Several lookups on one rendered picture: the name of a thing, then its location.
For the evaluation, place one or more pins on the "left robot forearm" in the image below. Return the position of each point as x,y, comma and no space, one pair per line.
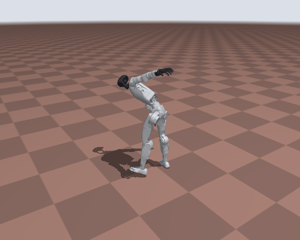
150,75

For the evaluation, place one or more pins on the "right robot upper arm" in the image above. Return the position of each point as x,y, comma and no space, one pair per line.
148,106

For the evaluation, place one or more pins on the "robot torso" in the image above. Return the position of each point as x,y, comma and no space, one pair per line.
147,96

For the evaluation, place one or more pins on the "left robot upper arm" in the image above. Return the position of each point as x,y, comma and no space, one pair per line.
138,79

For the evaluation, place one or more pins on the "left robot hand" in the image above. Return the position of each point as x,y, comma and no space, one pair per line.
164,70

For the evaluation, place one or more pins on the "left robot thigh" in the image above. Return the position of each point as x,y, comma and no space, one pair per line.
148,126

